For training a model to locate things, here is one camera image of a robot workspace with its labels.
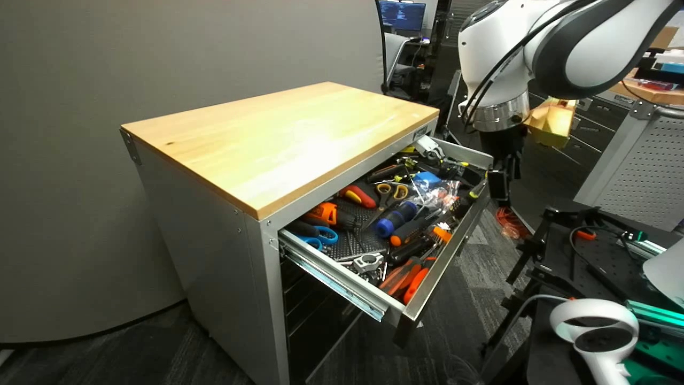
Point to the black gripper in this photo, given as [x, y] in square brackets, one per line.
[508, 145]

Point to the black yellow screwdriver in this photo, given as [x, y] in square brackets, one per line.
[476, 190]

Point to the grey metal tool drawer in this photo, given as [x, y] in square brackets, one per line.
[448, 253]

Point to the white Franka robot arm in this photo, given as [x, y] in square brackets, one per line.
[498, 42]

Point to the black lower drawer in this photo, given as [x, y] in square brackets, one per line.
[322, 354]
[312, 299]

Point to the orange floor object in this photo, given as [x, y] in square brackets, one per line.
[514, 223]

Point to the clear plastic bag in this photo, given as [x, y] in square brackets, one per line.
[442, 195]

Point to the chrome adjustable wrench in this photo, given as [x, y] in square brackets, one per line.
[429, 145]

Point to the black tripod stand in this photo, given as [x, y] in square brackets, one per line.
[544, 272]

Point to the dark grey filing cabinet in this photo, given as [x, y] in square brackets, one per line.
[601, 120]

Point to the grey perforated metal panel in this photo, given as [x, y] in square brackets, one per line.
[642, 172]

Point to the white VR controller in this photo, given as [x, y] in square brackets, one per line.
[563, 322]

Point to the silver teal tool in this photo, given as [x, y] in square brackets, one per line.
[644, 247]

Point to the black office chair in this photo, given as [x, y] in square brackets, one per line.
[407, 65]

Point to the chrome combination wrench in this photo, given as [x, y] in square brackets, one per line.
[365, 263]

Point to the wooden desk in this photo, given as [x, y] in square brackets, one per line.
[652, 94]

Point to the compact orange tool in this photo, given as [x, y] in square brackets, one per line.
[325, 213]

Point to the white curved shade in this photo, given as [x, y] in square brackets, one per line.
[669, 274]

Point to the teal metal bar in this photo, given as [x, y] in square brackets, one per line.
[655, 313]

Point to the green tool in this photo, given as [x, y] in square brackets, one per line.
[655, 356]

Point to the grey cabinet with wooden top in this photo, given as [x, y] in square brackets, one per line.
[271, 135]

